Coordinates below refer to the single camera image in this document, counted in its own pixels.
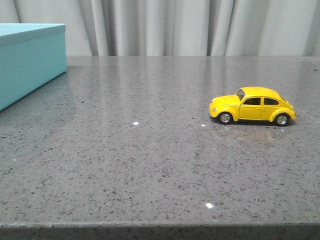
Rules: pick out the yellow toy beetle car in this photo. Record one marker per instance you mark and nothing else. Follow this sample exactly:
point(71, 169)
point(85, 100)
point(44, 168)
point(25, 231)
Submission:
point(252, 103)

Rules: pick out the light blue box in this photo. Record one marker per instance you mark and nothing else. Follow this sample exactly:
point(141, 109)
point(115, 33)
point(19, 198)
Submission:
point(31, 54)

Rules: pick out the grey curtain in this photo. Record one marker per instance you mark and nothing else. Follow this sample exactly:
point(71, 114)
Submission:
point(177, 27)

